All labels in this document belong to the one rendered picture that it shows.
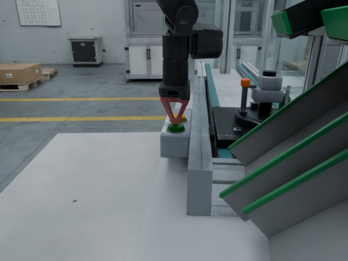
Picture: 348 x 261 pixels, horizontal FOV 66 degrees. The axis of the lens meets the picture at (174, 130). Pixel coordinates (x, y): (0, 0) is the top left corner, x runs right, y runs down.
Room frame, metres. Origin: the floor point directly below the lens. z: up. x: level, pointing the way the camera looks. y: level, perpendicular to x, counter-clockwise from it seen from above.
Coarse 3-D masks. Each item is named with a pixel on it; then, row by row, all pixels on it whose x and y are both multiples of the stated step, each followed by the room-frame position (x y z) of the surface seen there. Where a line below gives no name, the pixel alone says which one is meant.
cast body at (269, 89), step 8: (264, 72) 0.62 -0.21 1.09; (272, 72) 0.61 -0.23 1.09; (264, 80) 0.61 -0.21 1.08; (272, 80) 0.60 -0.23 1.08; (280, 80) 0.60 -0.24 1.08; (256, 88) 0.62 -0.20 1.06; (264, 88) 0.61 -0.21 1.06; (272, 88) 0.60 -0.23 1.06; (280, 88) 0.60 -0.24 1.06; (256, 96) 0.61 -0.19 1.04; (264, 96) 0.61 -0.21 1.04; (272, 96) 0.60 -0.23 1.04; (280, 96) 0.60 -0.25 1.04
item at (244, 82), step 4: (244, 80) 0.62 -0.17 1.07; (248, 80) 0.62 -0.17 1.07; (244, 84) 0.62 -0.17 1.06; (248, 84) 0.62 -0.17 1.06; (252, 84) 0.63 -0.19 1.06; (244, 88) 0.62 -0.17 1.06; (244, 92) 0.62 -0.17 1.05; (244, 96) 0.62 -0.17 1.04; (244, 100) 0.62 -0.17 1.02; (244, 104) 0.62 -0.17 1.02; (240, 108) 0.63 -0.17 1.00; (244, 108) 0.62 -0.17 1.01
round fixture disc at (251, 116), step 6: (246, 108) 0.67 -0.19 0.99; (252, 108) 0.68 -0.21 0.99; (276, 108) 0.67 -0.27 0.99; (252, 114) 0.62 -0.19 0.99; (258, 114) 0.62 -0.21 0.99; (270, 114) 0.62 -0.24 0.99; (240, 120) 0.60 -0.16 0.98; (246, 120) 0.58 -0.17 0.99; (252, 120) 0.58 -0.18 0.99; (258, 120) 0.58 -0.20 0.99; (264, 120) 0.58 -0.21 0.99; (246, 126) 0.58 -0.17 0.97; (252, 126) 0.57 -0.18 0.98
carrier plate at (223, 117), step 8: (216, 112) 0.70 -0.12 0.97; (224, 112) 0.70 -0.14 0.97; (232, 112) 0.70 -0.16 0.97; (216, 120) 0.63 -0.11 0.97; (224, 120) 0.63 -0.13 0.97; (232, 120) 0.63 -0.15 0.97; (216, 128) 0.58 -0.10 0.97; (224, 128) 0.58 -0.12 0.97; (232, 128) 0.58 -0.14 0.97; (216, 136) 0.55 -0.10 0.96; (224, 136) 0.53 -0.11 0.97; (232, 136) 0.53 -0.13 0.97; (240, 136) 0.53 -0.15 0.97; (224, 144) 0.51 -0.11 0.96
